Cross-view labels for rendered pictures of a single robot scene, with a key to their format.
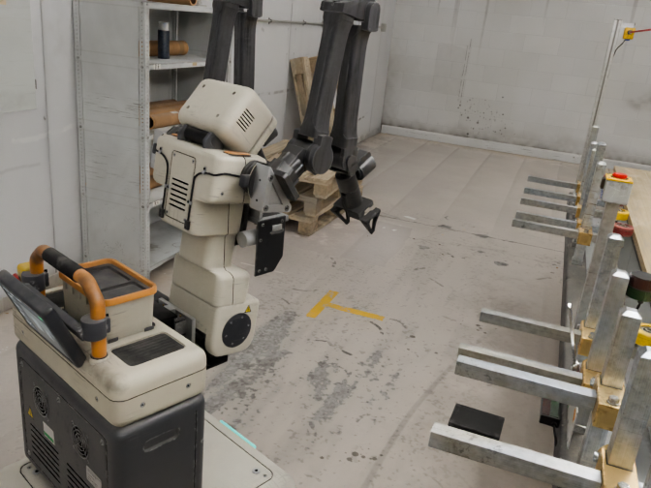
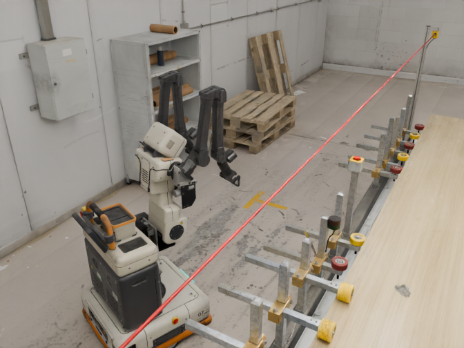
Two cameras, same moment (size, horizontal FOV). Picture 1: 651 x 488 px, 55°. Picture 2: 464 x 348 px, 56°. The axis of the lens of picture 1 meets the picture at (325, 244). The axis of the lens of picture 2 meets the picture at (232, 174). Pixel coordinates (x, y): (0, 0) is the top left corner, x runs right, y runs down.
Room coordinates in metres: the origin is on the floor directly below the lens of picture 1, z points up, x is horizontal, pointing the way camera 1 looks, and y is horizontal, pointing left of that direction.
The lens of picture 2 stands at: (-0.62, -0.55, 2.27)
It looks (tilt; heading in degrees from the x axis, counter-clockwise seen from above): 26 degrees down; 11
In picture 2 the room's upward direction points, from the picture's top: straight up
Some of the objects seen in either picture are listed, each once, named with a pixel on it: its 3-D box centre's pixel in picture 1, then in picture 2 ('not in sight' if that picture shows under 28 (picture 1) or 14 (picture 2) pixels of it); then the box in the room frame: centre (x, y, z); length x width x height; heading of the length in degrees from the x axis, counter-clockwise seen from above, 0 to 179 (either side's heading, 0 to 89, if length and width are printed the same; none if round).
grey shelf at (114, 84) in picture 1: (160, 139); (162, 108); (3.73, 1.06, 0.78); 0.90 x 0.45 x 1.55; 161
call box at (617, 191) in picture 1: (615, 190); (355, 164); (1.77, -0.81, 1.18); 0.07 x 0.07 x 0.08; 71
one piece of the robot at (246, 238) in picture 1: (237, 224); (175, 184); (1.69, 0.25, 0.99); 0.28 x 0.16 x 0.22; 49
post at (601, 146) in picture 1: (588, 196); (387, 146); (2.71, -1.13, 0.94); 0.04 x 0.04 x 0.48; 71
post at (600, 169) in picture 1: (587, 219); (379, 162); (2.47, -1.05, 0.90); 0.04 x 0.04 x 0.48; 71
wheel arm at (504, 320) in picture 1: (562, 334); (321, 237); (1.51, -0.65, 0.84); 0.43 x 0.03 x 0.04; 71
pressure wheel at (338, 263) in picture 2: not in sight; (338, 269); (1.22, -0.74, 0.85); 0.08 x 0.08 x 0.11
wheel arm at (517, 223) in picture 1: (566, 232); (367, 170); (2.46, -0.98, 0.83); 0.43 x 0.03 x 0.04; 71
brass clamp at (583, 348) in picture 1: (589, 337); (334, 238); (1.51, -0.72, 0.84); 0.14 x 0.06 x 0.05; 161
